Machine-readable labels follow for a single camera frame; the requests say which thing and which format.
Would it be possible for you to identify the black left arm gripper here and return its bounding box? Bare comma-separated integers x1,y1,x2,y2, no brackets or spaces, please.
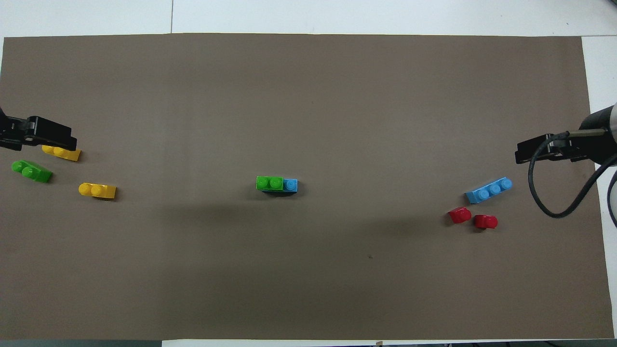
0,108,78,151

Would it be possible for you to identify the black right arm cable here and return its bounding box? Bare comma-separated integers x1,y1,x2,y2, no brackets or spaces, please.
528,128,617,219

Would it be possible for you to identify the green two-stud block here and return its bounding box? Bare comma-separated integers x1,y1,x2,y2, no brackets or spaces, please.
11,160,53,184
256,175,284,192

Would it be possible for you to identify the yellow two-stud block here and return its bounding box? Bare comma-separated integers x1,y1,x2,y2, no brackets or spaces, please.
78,182,117,200
41,145,81,162

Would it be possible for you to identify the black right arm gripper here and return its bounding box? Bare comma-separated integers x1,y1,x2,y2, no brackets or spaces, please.
514,132,601,165

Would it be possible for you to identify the brown table mat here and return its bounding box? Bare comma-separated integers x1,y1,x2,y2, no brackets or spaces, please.
0,33,615,341

